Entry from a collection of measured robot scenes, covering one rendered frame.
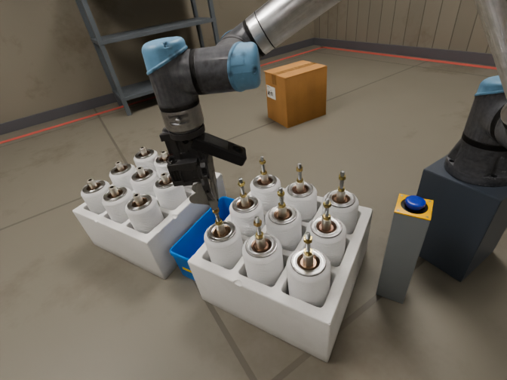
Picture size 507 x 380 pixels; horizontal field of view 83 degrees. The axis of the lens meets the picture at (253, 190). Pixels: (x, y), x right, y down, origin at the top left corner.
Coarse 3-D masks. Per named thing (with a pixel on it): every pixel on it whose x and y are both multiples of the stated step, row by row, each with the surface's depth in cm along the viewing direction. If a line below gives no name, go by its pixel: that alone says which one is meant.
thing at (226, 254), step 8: (240, 232) 73; (208, 240) 71; (232, 240) 71; (240, 240) 73; (208, 248) 72; (216, 248) 70; (224, 248) 70; (232, 248) 71; (240, 248) 74; (216, 256) 72; (224, 256) 72; (232, 256) 73; (240, 256) 75; (216, 264) 75; (224, 264) 74; (232, 264) 74
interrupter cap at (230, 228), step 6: (228, 222) 75; (210, 228) 74; (216, 228) 74; (228, 228) 74; (234, 228) 73; (210, 234) 72; (216, 234) 73; (222, 234) 72; (228, 234) 72; (234, 234) 72; (210, 240) 71; (216, 240) 71; (222, 240) 70
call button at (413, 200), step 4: (408, 196) 64; (412, 196) 63; (416, 196) 63; (408, 200) 62; (412, 200) 62; (416, 200) 62; (420, 200) 62; (424, 200) 62; (408, 204) 62; (412, 204) 61; (416, 204) 61; (420, 204) 61; (424, 204) 61; (412, 208) 61; (416, 208) 61; (420, 208) 61
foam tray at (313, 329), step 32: (192, 256) 77; (288, 256) 73; (352, 256) 71; (224, 288) 74; (256, 288) 67; (352, 288) 81; (256, 320) 75; (288, 320) 66; (320, 320) 59; (320, 352) 67
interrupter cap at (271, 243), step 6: (264, 234) 70; (252, 240) 69; (270, 240) 68; (246, 246) 68; (252, 246) 68; (270, 246) 67; (276, 246) 67; (252, 252) 66; (258, 252) 66; (264, 252) 66; (270, 252) 65
